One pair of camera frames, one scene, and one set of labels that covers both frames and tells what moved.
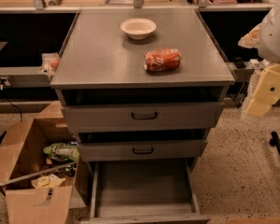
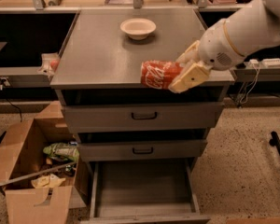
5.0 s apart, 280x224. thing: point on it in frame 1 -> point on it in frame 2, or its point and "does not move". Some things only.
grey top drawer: (140, 116) does not move
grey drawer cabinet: (142, 88) does not move
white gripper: (276, 37) -> (217, 47)
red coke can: (162, 60) -> (159, 74)
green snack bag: (63, 150) does not move
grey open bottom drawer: (157, 191) does not move
